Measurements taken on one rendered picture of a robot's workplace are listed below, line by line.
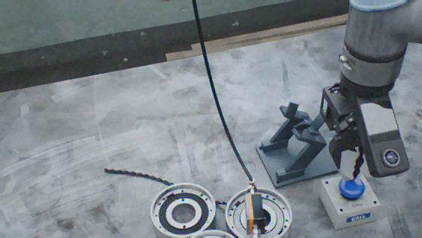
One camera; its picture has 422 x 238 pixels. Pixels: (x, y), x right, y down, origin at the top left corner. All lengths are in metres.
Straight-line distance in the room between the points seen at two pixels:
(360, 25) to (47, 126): 0.67
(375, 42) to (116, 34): 1.96
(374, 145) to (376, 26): 0.16
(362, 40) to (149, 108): 0.55
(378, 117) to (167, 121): 0.47
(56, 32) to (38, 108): 1.37
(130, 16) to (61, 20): 0.30
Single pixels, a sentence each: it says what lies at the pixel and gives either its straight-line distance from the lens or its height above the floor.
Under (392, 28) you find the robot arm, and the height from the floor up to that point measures 1.18.
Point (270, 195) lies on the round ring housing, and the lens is 0.88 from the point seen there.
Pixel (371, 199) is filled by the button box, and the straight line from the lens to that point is 0.88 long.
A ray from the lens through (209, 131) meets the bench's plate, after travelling 1.01.
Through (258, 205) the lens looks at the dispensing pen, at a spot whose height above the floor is 0.87.
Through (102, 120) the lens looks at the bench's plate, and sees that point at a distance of 1.07.
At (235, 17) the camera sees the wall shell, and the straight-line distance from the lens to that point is 2.58.
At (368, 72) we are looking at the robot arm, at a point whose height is 1.11.
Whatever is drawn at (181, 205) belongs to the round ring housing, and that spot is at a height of 0.82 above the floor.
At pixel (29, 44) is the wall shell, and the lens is 2.53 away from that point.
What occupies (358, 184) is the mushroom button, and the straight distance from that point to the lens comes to 0.86.
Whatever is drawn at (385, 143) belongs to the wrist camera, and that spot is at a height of 1.03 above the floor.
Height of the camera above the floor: 1.54
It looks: 45 degrees down
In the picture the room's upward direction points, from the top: 4 degrees counter-clockwise
